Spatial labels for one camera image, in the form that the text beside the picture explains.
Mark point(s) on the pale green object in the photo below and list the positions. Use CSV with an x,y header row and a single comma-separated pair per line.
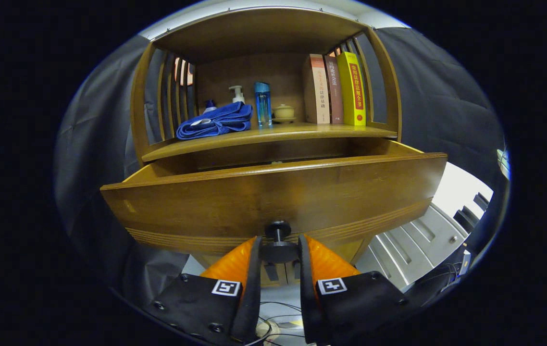
x,y
503,161

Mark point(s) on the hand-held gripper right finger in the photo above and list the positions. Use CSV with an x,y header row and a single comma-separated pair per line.
x,y
306,298

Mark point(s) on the small white blue-capped bottle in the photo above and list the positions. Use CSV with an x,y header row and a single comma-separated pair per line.
x,y
210,106

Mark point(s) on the white pump bottle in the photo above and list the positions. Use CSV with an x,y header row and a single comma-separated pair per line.
x,y
238,96

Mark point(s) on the wooden cabinet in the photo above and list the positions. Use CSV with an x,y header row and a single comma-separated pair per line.
x,y
254,33

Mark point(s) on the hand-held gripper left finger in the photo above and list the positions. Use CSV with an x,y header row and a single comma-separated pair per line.
x,y
253,288

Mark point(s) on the blue folded towel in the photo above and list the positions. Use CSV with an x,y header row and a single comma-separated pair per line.
x,y
220,120

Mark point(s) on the beige lidded teacup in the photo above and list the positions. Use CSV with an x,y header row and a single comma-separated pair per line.
x,y
284,113

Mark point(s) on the wooden drawer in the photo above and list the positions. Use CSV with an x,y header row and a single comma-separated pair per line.
x,y
254,202

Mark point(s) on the wooden countertop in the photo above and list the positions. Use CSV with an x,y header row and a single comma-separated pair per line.
x,y
292,132

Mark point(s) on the orange and white book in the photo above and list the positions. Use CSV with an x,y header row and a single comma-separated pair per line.
x,y
317,91

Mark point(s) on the brown book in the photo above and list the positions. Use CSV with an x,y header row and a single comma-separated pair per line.
x,y
335,91

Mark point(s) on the yellow book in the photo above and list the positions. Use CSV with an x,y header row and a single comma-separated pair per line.
x,y
353,86

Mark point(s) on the blue glass bottle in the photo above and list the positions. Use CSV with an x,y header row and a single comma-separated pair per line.
x,y
263,103

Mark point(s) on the black drawer knob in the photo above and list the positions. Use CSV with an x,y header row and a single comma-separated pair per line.
x,y
278,230

